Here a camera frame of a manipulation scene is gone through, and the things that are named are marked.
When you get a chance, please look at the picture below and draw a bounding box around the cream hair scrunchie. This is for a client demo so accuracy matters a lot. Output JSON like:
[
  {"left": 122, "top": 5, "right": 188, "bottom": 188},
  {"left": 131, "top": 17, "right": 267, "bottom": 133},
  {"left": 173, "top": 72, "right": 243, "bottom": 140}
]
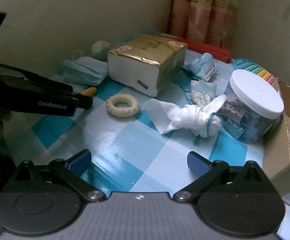
[{"left": 105, "top": 94, "right": 140, "bottom": 118}]

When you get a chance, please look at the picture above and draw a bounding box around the rainbow pop-it mat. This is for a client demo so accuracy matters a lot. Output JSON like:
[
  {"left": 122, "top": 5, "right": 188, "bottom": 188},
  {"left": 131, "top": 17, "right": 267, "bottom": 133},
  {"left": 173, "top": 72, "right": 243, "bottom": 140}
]
[{"left": 234, "top": 59, "right": 276, "bottom": 85}]

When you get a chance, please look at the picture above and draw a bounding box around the blue checkered tablecloth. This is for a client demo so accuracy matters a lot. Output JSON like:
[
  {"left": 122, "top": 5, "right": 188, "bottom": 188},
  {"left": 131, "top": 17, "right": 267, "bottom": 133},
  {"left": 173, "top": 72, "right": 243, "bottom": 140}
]
[{"left": 3, "top": 31, "right": 290, "bottom": 240}]

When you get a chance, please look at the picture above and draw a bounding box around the pink gold-banded curtain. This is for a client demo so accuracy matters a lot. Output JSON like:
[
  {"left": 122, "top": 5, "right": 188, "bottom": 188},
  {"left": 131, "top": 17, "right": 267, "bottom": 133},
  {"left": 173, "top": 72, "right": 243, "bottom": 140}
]
[{"left": 169, "top": 0, "right": 238, "bottom": 50}]

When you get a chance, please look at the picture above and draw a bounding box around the gold tissue pack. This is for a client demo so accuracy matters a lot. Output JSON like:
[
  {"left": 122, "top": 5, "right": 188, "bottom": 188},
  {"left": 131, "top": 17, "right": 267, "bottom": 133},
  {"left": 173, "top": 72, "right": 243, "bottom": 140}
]
[{"left": 108, "top": 34, "right": 187, "bottom": 98}]

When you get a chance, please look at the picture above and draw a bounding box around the light blue cloth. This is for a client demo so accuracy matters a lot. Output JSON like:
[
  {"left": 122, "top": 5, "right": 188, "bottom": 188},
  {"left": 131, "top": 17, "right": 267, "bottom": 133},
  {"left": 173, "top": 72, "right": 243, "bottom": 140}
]
[{"left": 182, "top": 53, "right": 217, "bottom": 82}]

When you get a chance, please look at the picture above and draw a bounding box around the floral patterned pouch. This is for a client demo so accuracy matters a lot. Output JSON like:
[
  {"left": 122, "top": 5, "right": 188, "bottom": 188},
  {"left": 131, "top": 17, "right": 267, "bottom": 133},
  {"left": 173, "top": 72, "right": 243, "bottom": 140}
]
[{"left": 181, "top": 80, "right": 217, "bottom": 107}]

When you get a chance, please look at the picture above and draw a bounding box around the small orange plush piece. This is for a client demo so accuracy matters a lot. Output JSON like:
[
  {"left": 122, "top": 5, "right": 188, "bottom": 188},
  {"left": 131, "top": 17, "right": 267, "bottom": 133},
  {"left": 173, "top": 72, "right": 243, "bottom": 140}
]
[{"left": 79, "top": 87, "right": 97, "bottom": 97}]

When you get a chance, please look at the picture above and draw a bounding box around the blue face mask stack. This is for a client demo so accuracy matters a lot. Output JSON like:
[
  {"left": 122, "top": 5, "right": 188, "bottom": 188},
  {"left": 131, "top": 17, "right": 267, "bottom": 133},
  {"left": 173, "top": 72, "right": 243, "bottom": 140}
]
[{"left": 61, "top": 50, "right": 108, "bottom": 86}]

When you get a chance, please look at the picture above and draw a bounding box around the clear jar white lid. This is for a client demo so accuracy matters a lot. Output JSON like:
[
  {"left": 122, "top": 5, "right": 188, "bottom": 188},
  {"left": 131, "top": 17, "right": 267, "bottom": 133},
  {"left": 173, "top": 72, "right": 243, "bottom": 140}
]
[{"left": 218, "top": 69, "right": 284, "bottom": 144}]

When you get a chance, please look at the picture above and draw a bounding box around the grey plush ball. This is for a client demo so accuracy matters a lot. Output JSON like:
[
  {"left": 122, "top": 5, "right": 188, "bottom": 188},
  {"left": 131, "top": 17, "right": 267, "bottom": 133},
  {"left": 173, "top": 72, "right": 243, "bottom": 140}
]
[{"left": 89, "top": 40, "right": 112, "bottom": 61}]

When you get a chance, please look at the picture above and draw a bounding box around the cardboard box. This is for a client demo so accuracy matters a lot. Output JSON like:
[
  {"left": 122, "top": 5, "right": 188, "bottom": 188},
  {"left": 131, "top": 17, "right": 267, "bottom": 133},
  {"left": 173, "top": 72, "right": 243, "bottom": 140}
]
[{"left": 262, "top": 79, "right": 290, "bottom": 205}]

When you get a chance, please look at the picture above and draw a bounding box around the white knotted cloth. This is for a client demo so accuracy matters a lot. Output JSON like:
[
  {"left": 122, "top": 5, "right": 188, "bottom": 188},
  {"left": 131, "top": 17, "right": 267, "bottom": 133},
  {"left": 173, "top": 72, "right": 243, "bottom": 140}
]
[{"left": 144, "top": 95, "right": 226, "bottom": 138}]

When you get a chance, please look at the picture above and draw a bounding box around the red folded fan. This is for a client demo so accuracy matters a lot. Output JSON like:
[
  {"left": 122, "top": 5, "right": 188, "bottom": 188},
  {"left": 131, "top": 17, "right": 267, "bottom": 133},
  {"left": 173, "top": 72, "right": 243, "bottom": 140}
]
[{"left": 162, "top": 35, "right": 232, "bottom": 63}]

